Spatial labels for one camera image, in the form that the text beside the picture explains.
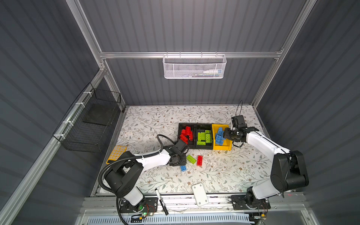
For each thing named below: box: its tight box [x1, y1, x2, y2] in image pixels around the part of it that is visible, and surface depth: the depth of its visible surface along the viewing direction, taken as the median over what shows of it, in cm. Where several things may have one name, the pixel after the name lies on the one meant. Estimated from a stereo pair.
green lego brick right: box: [197, 132, 202, 142], surface depth 99 cm
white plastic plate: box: [192, 183, 209, 207], surface depth 77 cm
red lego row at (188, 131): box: [185, 126, 192, 136], surface depth 101 cm
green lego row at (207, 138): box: [205, 133, 211, 144], surface depth 100 cm
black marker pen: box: [154, 188, 169, 216], surface depth 75 cm
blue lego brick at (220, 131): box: [217, 127, 225, 136], surface depth 101 cm
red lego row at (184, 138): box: [180, 134, 189, 145], surface depth 99 cm
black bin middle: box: [194, 123, 214, 150], surface depth 100 cm
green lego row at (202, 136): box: [200, 132, 206, 141], surface depth 102 cm
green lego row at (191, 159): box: [186, 154, 197, 165], surface depth 91 cm
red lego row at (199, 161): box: [196, 155, 203, 167], surface depth 91 cm
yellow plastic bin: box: [211, 124, 233, 151], surface depth 96 cm
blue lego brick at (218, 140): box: [215, 133, 224, 146], surface depth 98 cm
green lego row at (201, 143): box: [196, 141, 206, 146], surface depth 98 cm
